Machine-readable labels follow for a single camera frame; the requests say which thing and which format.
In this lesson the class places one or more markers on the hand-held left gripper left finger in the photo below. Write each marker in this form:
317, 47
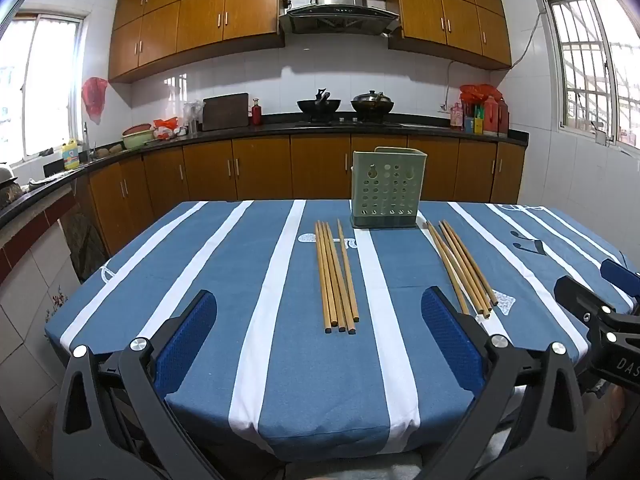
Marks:
187, 332

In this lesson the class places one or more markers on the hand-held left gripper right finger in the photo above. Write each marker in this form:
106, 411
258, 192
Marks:
447, 335

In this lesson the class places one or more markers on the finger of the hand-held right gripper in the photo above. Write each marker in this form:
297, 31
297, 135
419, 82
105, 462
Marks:
622, 280
580, 300

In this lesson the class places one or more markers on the green perforated utensil holder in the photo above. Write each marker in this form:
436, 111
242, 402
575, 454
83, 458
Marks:
357, 210

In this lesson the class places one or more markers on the blue white striped tablecloth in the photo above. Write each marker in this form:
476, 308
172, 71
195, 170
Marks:
300, 385

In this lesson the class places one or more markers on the wooden lower cabinets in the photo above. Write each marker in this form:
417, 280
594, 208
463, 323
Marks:
260, 167

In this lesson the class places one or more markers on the wooden cabinets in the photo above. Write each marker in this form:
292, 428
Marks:
200, 15
260, 167

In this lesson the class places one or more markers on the green basin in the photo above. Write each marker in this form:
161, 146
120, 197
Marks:
137, 137

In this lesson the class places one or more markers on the group of condiment bottles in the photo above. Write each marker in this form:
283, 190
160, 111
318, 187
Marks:
492, 117

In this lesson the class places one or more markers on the black kitchen countertop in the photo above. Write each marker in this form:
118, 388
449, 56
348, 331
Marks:
240, 132

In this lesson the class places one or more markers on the grey dish cloth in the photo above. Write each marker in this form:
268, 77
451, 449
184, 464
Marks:
45, 182

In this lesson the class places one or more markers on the orange plastic bag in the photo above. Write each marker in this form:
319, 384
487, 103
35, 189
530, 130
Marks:
167, 125

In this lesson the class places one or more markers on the yellow detergent bottle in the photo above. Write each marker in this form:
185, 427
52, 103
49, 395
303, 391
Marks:
71, 156

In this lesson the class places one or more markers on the clear plastic bags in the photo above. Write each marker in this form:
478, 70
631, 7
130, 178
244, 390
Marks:
192, 115

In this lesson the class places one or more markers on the metal faucet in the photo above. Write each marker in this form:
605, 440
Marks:
86, 140

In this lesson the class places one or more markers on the window with security bars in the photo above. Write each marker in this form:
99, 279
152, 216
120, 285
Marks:
595, 60

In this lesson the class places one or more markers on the dark cutting board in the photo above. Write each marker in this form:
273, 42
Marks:
225, 111

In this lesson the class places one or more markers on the small red bottle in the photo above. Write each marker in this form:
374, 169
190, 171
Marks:
256, 114

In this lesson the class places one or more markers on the red plastic bag over condiments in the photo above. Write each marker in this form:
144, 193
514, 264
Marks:
477, 92

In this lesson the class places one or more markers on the gas stove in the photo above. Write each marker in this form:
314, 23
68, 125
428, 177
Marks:
350, 122

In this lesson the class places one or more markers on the black pot with lid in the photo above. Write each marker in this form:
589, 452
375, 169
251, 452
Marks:
372, 104

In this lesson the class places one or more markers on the red plastic bag on hook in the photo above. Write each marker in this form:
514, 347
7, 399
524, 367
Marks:
95, 97

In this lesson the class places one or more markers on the black wok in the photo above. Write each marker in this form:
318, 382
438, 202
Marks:
319, 105

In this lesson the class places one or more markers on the wooden upper cabinets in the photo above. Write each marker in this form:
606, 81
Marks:
200, 15

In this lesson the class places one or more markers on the window with sliding frame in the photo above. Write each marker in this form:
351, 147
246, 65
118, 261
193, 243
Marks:
45, 80

